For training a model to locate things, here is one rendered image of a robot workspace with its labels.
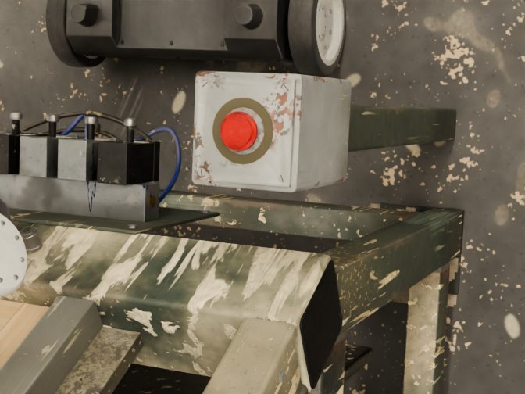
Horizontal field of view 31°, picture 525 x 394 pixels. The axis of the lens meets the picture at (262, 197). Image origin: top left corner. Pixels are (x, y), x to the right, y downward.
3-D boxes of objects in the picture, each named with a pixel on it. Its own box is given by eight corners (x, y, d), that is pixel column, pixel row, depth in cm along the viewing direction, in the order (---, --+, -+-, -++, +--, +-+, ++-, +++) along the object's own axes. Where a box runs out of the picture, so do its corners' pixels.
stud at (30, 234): (47, 244, 118) (41, 225, 116) (37, 256, 116) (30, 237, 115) (30, 242, 119) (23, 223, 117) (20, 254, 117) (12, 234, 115)
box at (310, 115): (355, 80, 110) (300, 73, 94) (349, 182, 111) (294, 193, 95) (260, 77, 115) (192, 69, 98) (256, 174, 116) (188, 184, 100)
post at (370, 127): (457, 109, 180) (329, 105, 112) (455, 140, 181) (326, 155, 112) (426, 107, 183) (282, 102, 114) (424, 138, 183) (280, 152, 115)
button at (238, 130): (263, 112, 96) (255, 112, 94) (262, 151, 97) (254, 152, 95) (228, 110, 98) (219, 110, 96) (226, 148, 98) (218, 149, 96)
